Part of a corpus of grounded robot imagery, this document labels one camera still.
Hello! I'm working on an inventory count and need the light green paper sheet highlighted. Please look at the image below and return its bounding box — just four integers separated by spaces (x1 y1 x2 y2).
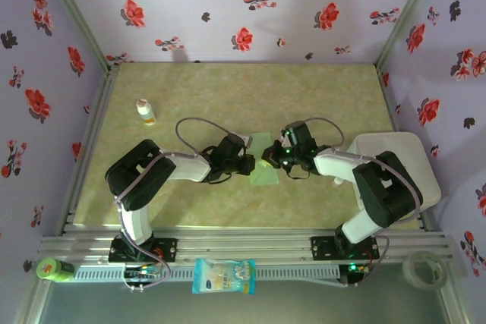
248 132 281 187

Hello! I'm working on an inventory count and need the small white pill bottle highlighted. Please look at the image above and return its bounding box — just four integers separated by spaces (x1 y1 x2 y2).
135 99 156 127

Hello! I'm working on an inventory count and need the blue wet wipes packet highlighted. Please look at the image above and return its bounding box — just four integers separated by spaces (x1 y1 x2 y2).
191 257 257 297

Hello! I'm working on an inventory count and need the white plastic medicine box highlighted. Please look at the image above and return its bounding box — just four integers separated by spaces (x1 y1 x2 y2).
347 132 442 211

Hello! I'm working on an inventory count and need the clear adhesive tape roll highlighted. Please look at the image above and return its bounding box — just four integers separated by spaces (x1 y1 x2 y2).
402 250 448 291

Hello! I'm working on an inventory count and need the thin black right gripper cable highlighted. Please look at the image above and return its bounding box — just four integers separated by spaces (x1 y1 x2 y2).
286 164 311 181

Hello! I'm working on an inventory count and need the grey right arm cable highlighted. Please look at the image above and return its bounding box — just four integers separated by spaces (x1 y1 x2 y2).
303 117 424 288

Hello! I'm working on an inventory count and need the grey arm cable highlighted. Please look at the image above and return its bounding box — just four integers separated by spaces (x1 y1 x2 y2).
303 117 424 288
115 117 233 291

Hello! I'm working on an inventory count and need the grey left arm cable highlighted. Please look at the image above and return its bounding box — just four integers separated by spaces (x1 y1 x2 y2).
115 117 233 291

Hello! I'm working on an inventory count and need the long aluminium mounting rail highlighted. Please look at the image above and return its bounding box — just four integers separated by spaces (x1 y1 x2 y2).
37 227 456 264

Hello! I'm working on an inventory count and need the aluminium side rail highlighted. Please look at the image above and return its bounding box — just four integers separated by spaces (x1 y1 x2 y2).
375 64 434 232
55 65 121 236

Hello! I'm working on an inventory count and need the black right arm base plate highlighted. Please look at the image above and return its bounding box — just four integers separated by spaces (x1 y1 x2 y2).
310 235 380 263

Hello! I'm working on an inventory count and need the grey slotted cable duct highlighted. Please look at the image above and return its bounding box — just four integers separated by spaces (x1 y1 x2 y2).
74 265 341 283

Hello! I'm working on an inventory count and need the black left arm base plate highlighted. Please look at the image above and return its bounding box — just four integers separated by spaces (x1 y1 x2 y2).
108 236 178 264

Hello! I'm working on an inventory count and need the aluminium frame post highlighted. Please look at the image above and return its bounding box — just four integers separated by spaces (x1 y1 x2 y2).
374 0 446 69
438 285 470 324
36 0 117 73
11 282 52 324

